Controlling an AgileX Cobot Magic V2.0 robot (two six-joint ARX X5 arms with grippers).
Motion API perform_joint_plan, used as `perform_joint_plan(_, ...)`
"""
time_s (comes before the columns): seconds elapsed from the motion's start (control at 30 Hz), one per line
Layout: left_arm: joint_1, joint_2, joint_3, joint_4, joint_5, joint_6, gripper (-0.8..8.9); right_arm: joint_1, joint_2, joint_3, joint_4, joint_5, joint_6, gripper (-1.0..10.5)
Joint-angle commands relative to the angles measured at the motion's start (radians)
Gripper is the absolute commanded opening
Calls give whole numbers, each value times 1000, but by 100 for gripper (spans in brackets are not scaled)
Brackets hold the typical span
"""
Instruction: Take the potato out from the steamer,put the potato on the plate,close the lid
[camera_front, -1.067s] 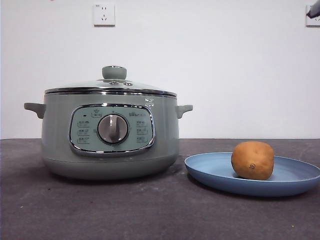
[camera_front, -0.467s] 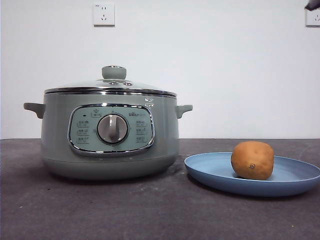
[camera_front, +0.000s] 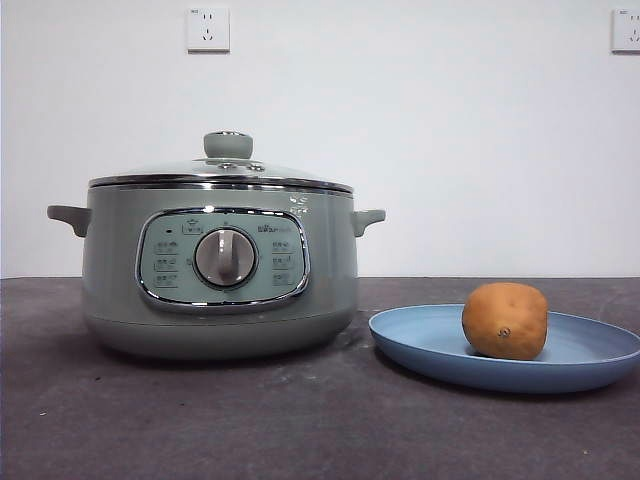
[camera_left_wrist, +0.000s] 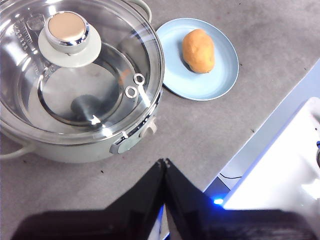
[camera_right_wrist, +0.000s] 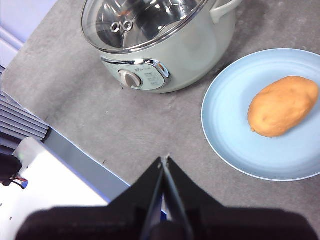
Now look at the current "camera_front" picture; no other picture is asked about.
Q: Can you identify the glass lid with green knob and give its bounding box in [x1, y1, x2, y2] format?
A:
[88, 130, 354, 194]

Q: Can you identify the pale green electric steamer pot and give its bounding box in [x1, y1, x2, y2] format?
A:
[47, 184, 387, 362]

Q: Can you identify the white wall socket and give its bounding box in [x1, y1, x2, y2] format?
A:
[610, 8, 640, 55]
[186, 5, 232, 55]

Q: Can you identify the brown potato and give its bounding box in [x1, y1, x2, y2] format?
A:
[461, 281, 550, 362]

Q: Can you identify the blue round plate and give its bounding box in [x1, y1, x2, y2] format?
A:
[368, 303, 640, 394]

